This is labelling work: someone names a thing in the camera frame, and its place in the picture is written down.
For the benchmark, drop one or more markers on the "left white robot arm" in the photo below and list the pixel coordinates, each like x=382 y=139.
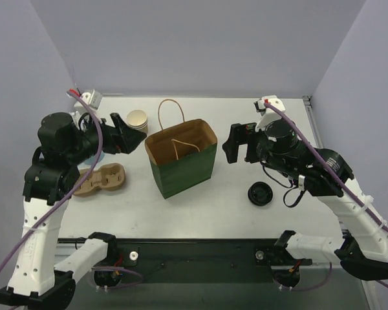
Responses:
x=37 y=281

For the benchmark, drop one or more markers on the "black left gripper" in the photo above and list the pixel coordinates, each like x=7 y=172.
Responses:
x=111 y=139

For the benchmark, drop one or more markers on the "brown pulp cup carrier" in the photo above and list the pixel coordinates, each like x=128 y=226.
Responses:
x=109 y=177

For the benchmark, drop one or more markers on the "light blue straw holder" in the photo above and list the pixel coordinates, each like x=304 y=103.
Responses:
x=92 y=159

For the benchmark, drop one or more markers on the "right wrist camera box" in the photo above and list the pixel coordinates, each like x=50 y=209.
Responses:
x=264 y=107

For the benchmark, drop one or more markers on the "green paper bag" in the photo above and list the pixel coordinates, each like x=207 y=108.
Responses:
x=181 y=156

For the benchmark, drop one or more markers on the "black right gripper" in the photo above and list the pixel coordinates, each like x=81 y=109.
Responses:
x=242 y=142

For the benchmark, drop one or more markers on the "stack of black lids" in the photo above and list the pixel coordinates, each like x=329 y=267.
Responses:
x=260 y=194

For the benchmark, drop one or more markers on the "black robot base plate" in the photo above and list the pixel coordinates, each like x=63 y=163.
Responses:
x=196 y=261

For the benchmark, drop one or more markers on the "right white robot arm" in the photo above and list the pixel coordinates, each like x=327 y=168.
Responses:
x=362 y=250

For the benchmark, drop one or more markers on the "stack of brown paper cups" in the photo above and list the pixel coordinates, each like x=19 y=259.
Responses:
x=137 y=119

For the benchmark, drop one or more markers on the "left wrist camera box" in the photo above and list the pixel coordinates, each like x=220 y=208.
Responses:
x=92 y=98

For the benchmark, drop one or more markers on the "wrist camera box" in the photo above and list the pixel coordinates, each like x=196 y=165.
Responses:
x=92 y=98
x=264 y=107

